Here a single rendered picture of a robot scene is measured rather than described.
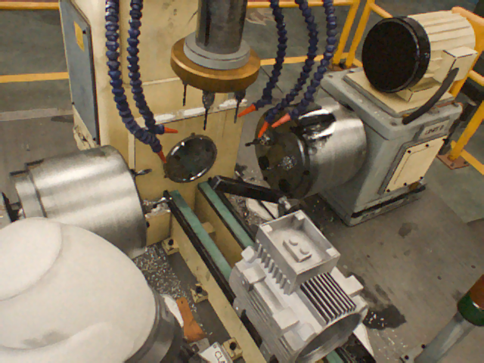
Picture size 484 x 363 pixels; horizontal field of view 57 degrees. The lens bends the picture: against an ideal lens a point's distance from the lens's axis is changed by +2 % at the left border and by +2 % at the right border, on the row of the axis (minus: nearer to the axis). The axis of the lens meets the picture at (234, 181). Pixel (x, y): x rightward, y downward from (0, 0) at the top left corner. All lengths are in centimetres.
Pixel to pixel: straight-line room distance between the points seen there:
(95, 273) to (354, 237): 108
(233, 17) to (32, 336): 64
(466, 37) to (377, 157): 37
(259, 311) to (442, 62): 78
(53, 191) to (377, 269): 87
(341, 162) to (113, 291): 85
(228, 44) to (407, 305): 81
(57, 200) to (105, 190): 8
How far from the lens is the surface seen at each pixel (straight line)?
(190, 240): 109
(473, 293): 98
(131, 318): 40
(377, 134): 121
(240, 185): 94
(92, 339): 37
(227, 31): 85
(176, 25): 108
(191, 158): 113
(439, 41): 126
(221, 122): 111
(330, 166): 111
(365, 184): 128
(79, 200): 84
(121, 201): 86
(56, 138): 156
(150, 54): 108
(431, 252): 145
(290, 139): 111
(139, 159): 106
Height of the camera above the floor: 174
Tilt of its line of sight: 42 degrees down
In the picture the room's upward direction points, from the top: 11 degrees clockwise
